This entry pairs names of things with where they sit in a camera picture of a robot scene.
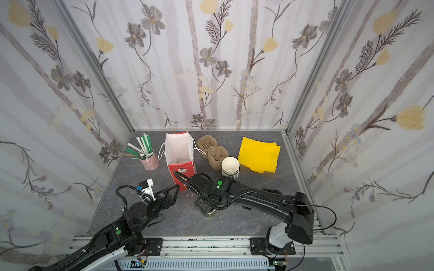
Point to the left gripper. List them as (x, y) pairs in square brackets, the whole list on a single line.
[(162, 197)]

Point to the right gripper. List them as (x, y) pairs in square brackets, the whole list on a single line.
[(193, 180)]

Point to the green paper coffee cup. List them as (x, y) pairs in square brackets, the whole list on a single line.
[(210, 214)]

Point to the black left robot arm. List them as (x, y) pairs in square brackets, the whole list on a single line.
[(120, 238)]

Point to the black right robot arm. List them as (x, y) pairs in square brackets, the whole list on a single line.
[(295, 212)]

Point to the pink straw holder cup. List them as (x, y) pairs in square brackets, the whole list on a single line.
[(150, 163)]

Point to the red white paper bag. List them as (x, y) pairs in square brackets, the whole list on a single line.
[(178, 151)]

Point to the stack of paper cups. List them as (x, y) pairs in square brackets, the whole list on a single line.
[(230, 167)]

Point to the brown pulp cup carrier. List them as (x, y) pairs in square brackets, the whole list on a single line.
[(214, 153)]

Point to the stack of black lids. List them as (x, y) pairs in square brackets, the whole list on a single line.
[(273, 191)]

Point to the brown cardboard napkin holder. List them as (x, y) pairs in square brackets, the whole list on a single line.
[(265, 173)]

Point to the yellow napkin stack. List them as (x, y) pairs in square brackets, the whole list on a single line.
[(259, 156)]

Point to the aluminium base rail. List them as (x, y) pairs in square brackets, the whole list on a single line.
[(239, 253)]

